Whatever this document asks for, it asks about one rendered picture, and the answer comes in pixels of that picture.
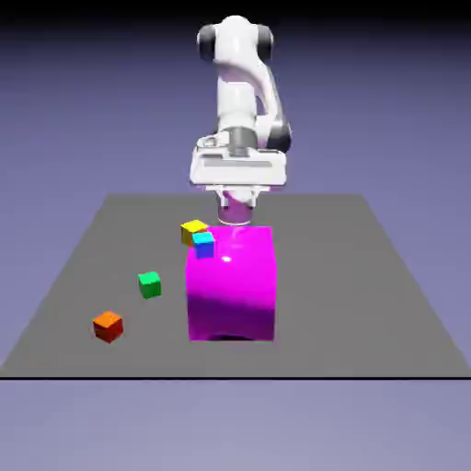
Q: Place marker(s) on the small yellow cube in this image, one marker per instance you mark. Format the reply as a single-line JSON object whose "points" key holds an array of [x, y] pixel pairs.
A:
{"points": [[190, 228]]}

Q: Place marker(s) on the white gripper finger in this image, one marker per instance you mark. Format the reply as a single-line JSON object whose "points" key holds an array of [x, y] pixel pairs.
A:
{"points": [[252, 198], [223, 198]]}

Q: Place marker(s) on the small blue cube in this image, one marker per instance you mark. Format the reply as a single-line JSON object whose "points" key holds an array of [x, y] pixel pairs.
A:
{"points": [[204, 247]]}

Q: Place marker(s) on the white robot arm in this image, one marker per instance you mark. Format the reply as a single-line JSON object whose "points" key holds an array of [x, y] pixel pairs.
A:
{"points": [[235, 73]]}

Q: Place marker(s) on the small green cube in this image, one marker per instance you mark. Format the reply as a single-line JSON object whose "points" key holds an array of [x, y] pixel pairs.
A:
{"points": [[149, 286]]}

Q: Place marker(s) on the small red cube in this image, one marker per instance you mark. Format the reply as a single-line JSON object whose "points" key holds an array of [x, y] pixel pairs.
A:
{"points": [[107, 327]]}

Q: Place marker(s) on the large magenta box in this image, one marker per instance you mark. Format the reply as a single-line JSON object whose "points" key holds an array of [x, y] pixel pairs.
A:
{"points": [[232, 287]]}

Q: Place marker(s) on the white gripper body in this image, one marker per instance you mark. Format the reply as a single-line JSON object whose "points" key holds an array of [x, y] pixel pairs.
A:
{"points": [[239, 173]]}

